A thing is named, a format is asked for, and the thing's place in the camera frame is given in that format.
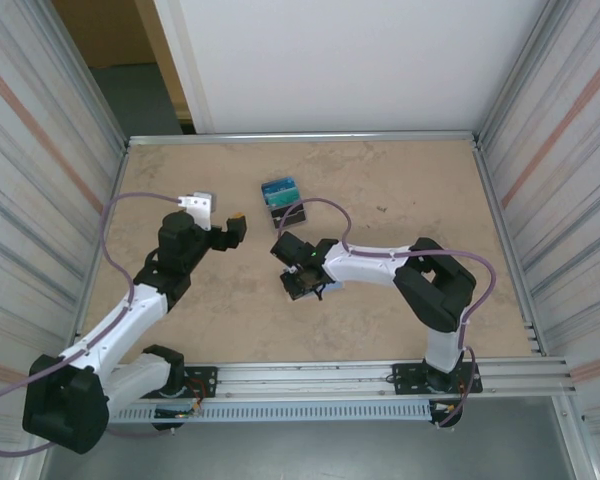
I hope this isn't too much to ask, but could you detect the small circuit board connector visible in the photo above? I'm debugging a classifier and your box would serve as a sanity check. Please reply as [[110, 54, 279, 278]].
[[153, 399, 205, 419], [428, 399, 462, 417]]

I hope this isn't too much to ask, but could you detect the black VIP card stack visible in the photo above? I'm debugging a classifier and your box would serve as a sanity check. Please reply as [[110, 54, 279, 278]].
[[269, 204, 307, 226]]

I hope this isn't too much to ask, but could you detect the aluminium mounting rail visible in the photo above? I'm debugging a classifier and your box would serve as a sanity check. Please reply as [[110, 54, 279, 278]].
[[33, 356, 580, 403]]

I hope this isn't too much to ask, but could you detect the white door frame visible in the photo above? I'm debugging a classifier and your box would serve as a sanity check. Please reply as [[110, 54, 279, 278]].
[[152, 0, 216, 135]]

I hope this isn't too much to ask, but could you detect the teal card stack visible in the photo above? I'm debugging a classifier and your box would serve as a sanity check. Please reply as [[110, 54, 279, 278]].
[[263, 189, 301, 209]]

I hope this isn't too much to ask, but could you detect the blue card stack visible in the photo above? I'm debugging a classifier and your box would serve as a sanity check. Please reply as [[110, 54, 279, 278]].
[[261, 178, 297, 195]]

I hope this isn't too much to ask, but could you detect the slotted grey cable duct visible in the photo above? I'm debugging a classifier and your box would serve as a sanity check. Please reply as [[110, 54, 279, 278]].
[[109, 402, 434, 424]]

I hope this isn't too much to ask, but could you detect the aluminium rear table frame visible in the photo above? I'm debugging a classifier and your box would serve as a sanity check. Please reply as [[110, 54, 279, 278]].
[[124, 130, 483, 150]]

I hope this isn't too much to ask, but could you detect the aluminium table side rail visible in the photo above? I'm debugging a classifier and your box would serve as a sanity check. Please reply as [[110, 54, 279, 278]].
[[71, 142, 131, 364], [472, 142, 549, 357]]

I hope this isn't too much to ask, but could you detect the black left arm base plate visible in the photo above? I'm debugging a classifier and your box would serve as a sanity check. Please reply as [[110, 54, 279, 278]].
[[182, 366, 219, 400]]

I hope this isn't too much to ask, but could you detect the beige card holder wallet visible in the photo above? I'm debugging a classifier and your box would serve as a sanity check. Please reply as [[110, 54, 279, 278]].
[[281, 272, 345, 302]]

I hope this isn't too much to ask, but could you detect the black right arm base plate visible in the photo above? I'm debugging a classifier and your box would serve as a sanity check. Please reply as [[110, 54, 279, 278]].
[[389, 363, 481, 397]]

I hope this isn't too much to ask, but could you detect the clear acrylic card organizer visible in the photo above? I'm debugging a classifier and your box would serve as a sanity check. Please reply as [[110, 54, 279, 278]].
[[259, 177, 309, 234]]

